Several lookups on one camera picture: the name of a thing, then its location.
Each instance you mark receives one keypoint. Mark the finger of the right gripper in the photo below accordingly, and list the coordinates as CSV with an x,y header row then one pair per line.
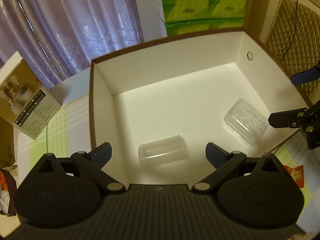
x,y
309,75
287,119

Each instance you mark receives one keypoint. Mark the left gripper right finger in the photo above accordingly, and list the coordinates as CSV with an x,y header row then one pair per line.
x,y
226,165

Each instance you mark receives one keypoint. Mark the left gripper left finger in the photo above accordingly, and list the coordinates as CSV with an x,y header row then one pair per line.
x,y
90,167

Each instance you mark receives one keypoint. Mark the red snack packet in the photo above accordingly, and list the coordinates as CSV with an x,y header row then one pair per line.
x,y
297,174

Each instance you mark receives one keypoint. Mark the checkered tablecloth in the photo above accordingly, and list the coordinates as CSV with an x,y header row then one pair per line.
x,y
66,133

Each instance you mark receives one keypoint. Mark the quilted brown chair cushion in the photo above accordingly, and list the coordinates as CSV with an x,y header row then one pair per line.
x,y
294,37

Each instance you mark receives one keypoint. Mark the clear rectangular plastic case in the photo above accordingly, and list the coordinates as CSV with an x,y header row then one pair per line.
x,y
247,121

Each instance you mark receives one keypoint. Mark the clear cylindrical plastic container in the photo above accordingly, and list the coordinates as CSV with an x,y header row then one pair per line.
x,y
162,151

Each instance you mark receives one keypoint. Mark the brown cardboard boxes pile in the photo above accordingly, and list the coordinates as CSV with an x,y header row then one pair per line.
x,y
7,152

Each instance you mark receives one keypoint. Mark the brown cardboard storage box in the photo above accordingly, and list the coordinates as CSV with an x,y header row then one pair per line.
x,y
184,85

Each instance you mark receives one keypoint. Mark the white product box with photo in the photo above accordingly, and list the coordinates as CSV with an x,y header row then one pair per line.
x,y
25,103

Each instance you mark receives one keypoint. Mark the brown curtain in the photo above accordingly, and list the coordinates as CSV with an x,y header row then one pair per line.
x,y
255,15

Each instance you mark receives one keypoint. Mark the green tissue pack stack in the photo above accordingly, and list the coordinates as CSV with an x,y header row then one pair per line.
x,y
186,16

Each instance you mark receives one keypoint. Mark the purple curtain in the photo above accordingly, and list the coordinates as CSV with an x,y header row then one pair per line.
x,y
59,38

